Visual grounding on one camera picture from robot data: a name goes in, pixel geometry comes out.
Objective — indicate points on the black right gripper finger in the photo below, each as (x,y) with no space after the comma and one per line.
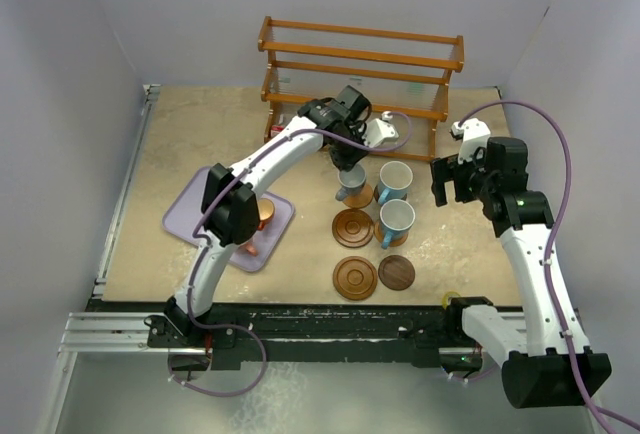
(440,194)
(463,191)

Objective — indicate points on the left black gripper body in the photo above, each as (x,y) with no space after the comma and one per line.
(345,153)

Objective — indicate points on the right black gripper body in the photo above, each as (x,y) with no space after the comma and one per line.
(448,169)

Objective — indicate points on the grey cup with blue handle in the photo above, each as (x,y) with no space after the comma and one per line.
(351,182)

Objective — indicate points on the blue mug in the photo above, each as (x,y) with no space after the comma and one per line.
(397,217)
(395,175)

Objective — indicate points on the brown ringed wooden saucer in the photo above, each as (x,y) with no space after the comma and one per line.
(352,228)

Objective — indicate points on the light wooden coaster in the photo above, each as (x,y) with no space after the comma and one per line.
(394,242)
(360,200)

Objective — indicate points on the dark walnut coaster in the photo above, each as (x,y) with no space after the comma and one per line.
(396,272)
(386,195)

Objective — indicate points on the grey cup with orange handle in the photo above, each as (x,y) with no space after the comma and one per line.
(249,248)

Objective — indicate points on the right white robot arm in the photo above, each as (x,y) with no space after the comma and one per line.
(550,362)

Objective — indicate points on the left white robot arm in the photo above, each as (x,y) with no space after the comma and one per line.
(230,211)

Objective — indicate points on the red and white staple box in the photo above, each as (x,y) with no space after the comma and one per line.
(275,130)

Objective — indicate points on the wooden three-tier shelf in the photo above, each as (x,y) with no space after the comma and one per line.
(401,71)

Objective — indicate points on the yellow tape roll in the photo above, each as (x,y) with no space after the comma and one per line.
(448,297)

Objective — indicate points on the lavender plastic tray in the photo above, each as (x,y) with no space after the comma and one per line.
(181,217)

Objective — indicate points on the black base bar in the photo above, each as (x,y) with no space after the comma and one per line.
(235,333)

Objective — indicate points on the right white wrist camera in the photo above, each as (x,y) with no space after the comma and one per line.
(473,134)

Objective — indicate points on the copper cup with red handle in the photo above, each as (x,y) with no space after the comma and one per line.
(266,211)

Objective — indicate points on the metal table edge rail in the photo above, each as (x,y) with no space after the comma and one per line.
(152,92)

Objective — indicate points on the aluminium front frame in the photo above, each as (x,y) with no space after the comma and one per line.
(283,368)

